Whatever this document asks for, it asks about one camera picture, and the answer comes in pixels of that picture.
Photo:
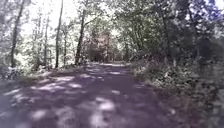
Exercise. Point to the dark dirt forest path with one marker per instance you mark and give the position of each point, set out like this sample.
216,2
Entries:
96,96

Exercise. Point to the wood of trees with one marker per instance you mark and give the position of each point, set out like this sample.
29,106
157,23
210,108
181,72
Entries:
140,30

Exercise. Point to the leaf-littered verge with undergrowth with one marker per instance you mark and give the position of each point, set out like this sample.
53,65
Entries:
23,76
173,80

